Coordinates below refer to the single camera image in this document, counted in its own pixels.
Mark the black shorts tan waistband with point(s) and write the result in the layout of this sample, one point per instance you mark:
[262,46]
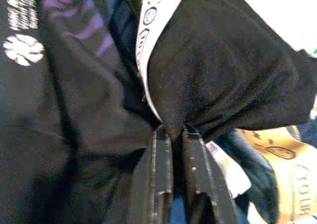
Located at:
[284,157]

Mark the black printed t-shirt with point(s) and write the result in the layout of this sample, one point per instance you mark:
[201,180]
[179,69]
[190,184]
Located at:
[62,97]

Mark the black shorts white printed waistband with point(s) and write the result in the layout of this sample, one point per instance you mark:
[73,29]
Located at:
[210,60]

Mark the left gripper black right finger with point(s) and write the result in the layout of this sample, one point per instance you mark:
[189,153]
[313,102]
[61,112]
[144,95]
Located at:
[200,179]

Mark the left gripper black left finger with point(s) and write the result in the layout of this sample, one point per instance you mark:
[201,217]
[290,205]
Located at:
[158,172]

